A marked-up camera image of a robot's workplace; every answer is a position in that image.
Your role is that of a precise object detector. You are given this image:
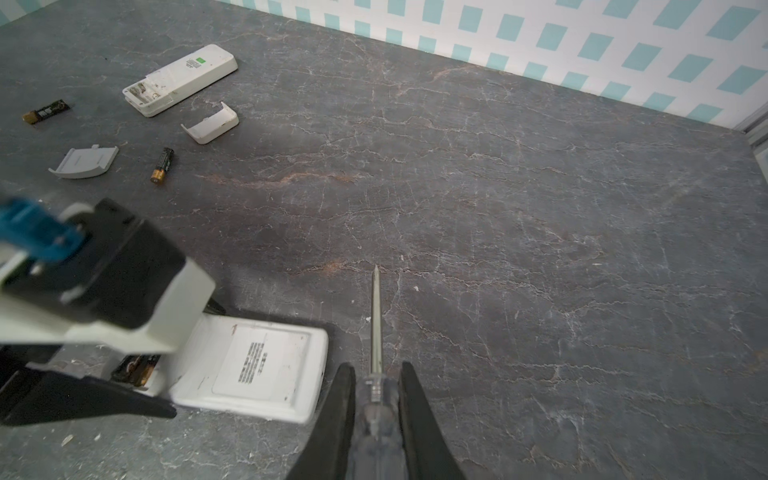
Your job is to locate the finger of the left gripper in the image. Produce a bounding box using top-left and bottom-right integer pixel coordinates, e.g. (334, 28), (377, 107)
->
(1, 367), (177, 426)

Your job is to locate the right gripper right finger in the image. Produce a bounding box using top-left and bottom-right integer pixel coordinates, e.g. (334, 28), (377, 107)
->
(399, 362), (465, 480)

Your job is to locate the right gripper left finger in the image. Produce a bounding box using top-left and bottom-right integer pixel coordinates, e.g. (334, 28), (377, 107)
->
(286, 363), (356, 480)

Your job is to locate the small screwdriver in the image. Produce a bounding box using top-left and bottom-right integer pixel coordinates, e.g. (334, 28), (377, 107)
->
(347, 267), (408, 479)

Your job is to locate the white remote control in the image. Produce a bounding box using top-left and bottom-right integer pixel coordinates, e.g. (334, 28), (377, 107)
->
(122, 44), (238, 118)
(122, 314), (329, 424)

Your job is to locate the white battery cover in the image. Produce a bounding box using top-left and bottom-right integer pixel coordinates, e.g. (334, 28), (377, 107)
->
(181, 102), (240, 145)
(49, 144), (119, 180)

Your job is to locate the small dark battery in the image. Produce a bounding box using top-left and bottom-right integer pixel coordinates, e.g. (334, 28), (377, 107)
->
(150, 147), (174, 185)
(110, 355), (161, 388)

